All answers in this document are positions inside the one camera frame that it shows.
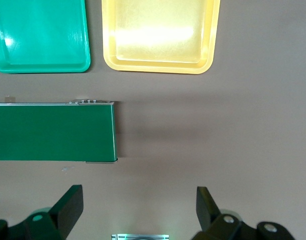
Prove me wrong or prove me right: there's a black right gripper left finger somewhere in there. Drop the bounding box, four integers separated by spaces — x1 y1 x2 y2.
0 184 84 240

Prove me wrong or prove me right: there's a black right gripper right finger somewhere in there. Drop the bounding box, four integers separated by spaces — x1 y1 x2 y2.
192 186 295 240

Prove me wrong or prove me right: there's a green belt conveyor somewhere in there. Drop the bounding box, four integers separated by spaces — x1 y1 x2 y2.
0 94 119 164

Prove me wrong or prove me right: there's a green plastic tray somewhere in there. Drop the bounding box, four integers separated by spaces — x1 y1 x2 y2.
0 0 91 74

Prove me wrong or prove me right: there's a yellow plastic tray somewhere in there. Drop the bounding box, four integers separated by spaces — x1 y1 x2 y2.
102 0 221 75

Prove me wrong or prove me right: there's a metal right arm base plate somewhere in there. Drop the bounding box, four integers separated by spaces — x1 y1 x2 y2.
110 233 171 240

